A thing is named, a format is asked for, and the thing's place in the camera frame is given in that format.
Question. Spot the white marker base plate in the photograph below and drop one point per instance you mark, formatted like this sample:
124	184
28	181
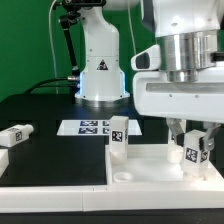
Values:
96	127

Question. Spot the white square table top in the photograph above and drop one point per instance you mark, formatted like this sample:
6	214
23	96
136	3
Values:
148	164

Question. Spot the white L-shaped fence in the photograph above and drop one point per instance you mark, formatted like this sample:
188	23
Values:
110	197

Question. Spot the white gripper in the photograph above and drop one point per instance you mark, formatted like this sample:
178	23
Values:
202	100

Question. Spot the white block with tag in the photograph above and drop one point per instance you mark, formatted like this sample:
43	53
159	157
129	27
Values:
195	160

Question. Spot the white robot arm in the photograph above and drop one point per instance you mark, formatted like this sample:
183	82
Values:
180	77

